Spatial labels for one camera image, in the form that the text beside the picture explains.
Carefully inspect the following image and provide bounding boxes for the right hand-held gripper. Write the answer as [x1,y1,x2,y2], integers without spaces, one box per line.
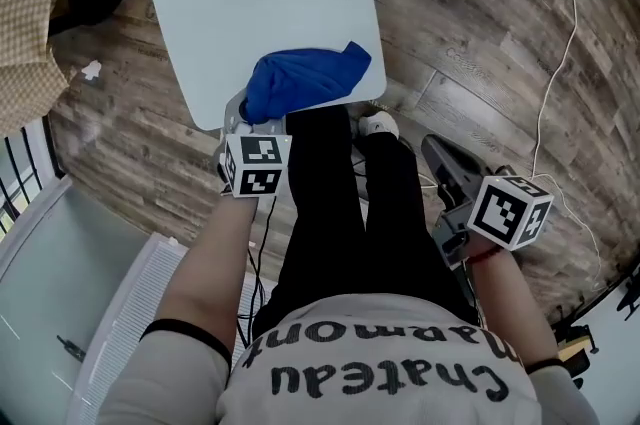
[420,135,555,269]

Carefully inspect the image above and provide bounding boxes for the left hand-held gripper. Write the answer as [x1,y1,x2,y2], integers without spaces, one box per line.
[215,90,293,198]

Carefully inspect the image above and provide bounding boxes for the blue cloth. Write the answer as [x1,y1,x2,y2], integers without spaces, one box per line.
[243,40,373,124]

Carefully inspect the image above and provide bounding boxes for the person's right forearm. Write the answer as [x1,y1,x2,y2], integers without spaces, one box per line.
[467,232,561,367]

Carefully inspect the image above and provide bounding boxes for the person's left forearm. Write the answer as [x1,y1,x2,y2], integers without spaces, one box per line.
[154,192,271,359]

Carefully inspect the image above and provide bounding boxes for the person's right white shoe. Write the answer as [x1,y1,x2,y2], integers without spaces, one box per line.
[358,110,400,140]

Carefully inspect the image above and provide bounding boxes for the person's black trousers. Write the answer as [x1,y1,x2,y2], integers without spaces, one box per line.
[249,105,481,344]

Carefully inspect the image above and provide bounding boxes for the crumpled white paper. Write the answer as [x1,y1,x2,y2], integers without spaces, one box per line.
[79,61,104,83]

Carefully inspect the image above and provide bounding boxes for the black metal railing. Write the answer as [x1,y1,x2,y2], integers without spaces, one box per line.
[0,117,66,244]

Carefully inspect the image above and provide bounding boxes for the round table with beige tablecloth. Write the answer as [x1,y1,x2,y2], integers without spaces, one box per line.
[0,0,139,134]

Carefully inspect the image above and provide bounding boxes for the grey door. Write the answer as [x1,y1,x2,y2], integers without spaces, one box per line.
[0,175,176,425]

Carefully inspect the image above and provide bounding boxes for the person's white printed shirt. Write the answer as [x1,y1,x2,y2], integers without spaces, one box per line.
[97,295,601,425]

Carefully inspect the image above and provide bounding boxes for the red bead bracelet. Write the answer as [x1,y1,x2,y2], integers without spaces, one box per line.
[466,246,504,265]

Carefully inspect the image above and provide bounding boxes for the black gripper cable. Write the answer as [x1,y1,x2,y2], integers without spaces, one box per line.
[234,195,279,349]

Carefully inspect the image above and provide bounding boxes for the long white cable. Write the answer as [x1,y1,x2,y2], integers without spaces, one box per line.
[517,0,609,294]

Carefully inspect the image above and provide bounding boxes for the black door handle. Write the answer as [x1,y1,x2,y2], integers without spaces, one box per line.
[55,335,87,363]

